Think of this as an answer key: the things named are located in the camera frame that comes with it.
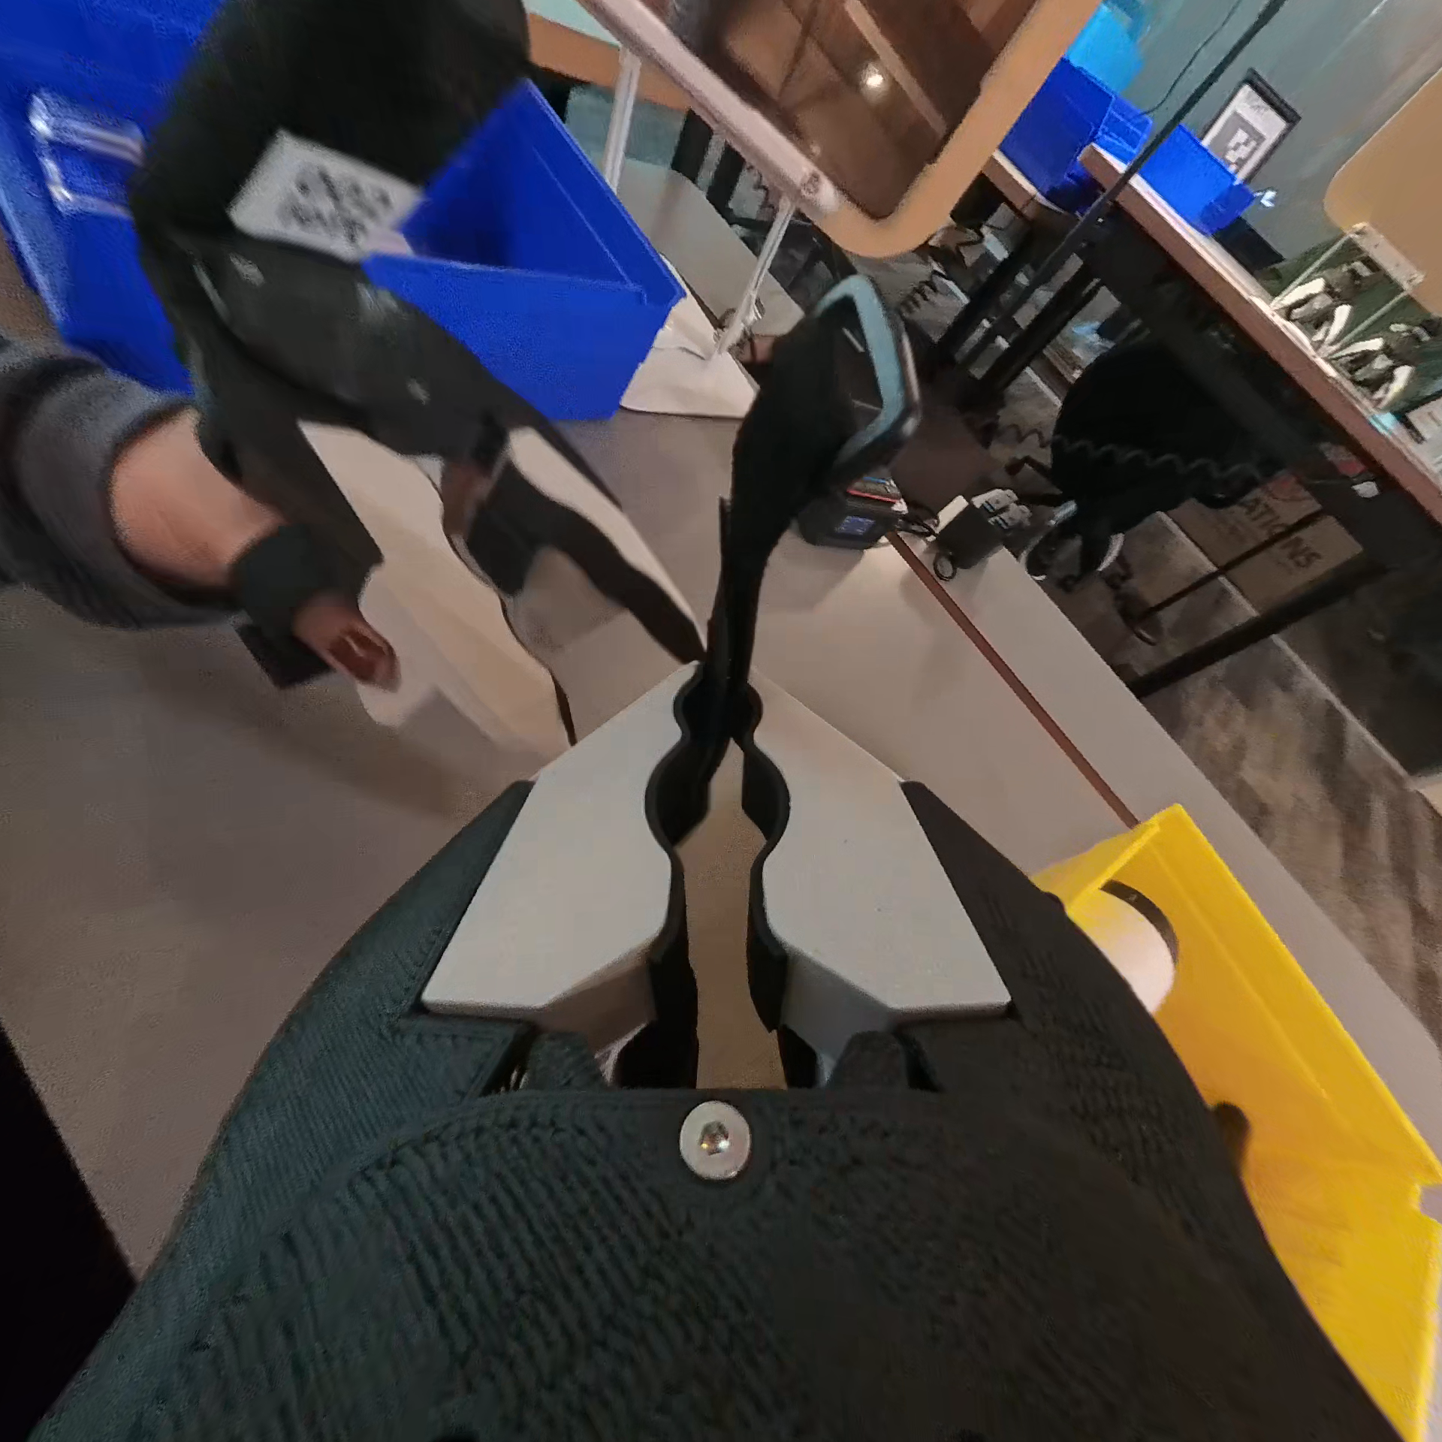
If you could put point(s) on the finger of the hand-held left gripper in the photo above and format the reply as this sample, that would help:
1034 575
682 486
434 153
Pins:
450 620
586 598

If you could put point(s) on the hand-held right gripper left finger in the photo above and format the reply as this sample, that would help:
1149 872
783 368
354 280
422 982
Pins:
551 889

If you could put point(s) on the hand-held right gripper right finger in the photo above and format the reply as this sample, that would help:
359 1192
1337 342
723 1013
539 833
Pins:
879 901

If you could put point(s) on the person's left forearm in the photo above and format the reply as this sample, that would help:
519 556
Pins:
57 472

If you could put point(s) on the person's left hand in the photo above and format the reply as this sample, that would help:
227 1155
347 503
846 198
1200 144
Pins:
168 507

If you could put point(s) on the open-front blue plastic bin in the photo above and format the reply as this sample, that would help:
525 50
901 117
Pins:
541 304

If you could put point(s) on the white paper sheet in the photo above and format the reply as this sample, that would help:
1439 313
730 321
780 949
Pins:
687 378

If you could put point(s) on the white roll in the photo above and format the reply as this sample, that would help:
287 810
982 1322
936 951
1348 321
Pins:
1131 946

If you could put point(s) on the large blue plastic bin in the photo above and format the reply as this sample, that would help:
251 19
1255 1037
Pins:
67 282

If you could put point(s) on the white metal stand leg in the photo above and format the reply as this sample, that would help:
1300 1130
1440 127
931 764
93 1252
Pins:
766 270

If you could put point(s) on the yellow plastic bin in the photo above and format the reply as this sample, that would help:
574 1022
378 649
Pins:
1295 1070

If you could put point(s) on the cardboard box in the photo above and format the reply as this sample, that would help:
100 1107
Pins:
1272 551

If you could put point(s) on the small blue storage bin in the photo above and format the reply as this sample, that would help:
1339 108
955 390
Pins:
1200 180
1070 124

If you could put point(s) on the brown-edged side desk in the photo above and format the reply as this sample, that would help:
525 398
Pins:
1217 259

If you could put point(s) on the green patterned cloth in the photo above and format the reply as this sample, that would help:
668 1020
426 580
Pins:
1351 326

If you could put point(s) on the thin black pole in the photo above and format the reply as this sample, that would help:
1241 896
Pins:
1193 96

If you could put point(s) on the framed printed marker tag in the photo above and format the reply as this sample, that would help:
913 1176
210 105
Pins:
1250 125

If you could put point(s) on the beige rounded panel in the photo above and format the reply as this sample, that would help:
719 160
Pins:
1391 168

